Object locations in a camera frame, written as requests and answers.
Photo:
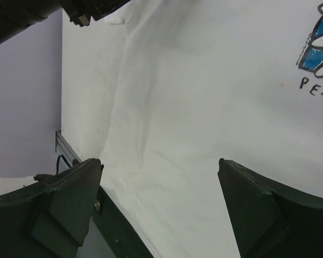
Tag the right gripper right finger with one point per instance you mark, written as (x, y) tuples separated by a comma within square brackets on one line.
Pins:
[(270, 219)]

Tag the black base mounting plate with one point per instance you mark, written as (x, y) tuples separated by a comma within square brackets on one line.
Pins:
[(115, 231)]

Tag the white t-shirt with flower print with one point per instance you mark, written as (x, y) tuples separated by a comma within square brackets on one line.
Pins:
[(202, 81)]

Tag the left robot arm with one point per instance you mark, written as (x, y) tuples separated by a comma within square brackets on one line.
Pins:
[(18, 15)]

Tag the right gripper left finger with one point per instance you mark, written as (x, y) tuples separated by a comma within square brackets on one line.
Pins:
[(25, 230)]

